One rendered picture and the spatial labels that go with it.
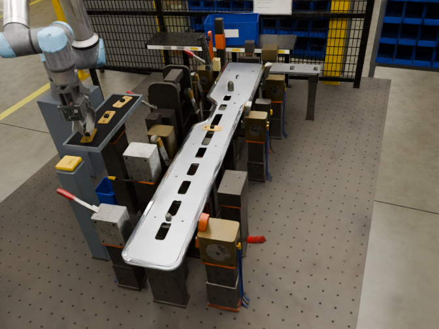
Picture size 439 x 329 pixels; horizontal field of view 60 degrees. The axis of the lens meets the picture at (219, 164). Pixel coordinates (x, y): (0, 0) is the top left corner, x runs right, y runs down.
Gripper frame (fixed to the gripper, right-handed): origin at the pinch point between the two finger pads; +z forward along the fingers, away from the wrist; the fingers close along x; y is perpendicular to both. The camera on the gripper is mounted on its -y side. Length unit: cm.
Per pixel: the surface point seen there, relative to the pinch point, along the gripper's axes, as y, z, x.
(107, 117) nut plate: -12.4, 2.4, 3.5
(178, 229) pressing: 29.7, 18.9, 31.0
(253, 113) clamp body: -28, 15, 59
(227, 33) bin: -108, 10, 50
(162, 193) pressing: 12.9, 19.0, 24.2
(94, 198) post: 12.5, 20.1, 0.0
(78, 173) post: 15.3, 6.3, -0.8
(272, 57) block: -90, 18, 74
